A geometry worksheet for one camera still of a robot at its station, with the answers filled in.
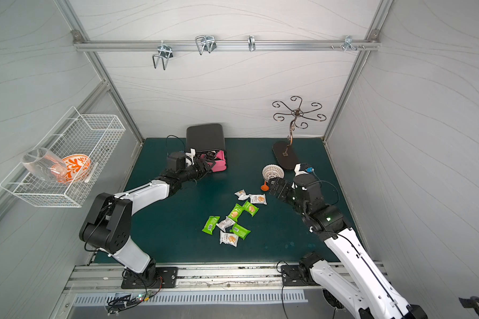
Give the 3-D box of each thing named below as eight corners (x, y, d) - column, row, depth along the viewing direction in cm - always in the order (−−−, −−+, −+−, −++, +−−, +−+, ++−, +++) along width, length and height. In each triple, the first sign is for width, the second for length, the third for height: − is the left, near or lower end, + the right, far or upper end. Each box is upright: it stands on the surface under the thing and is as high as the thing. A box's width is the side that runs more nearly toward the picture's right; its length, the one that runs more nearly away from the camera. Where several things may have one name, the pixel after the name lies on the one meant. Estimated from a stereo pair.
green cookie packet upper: (241, 208, 94) (241, 206, 93) (247, 202, 96) (247, 199, 95) (252, 217, 92) (252, 215, 90) (258, 210, 94) (258, 208, 92)
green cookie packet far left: (203, 231, 86) (202, 229, 84) (211, 215, 91) (210, 213, 89) (212, 235, 85) (211, 233, 83) (220, 218, 90) (219, 216, 88)
